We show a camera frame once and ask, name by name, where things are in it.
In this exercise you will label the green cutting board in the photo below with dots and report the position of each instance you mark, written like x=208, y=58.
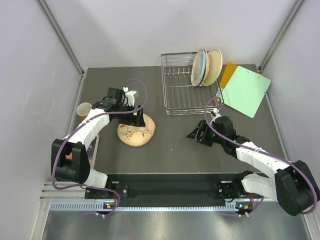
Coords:
x=247, y=110

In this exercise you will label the orange mug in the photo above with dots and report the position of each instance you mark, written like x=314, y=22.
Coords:
x=83, y=110

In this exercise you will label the blue and cream plate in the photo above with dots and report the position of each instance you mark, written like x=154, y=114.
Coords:
x=199, y=68

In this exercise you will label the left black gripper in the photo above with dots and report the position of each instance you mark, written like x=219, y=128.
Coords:
x=134, y=120

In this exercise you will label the bird plate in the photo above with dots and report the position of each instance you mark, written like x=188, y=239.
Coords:
x=137, y=136

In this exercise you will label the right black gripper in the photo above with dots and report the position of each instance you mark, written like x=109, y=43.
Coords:
x=196, y=135

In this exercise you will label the wire dish rack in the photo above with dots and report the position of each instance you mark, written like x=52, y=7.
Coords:
x=180, y=97

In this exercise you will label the yellow cutting board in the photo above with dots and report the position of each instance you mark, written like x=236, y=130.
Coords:
x=227, y=76

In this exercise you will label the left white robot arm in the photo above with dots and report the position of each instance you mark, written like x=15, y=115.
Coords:
x=69, y=156

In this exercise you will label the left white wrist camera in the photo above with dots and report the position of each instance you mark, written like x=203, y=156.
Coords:
x=130, y=97

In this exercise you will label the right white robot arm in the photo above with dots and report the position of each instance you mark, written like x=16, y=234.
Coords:
x=290, y=184

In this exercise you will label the green and cream plate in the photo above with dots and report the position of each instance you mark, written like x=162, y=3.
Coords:
x=215, y=67

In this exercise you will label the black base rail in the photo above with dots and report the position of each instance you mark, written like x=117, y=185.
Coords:
x=196, y=188

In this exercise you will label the book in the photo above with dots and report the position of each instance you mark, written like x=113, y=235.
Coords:
x=93, y=151

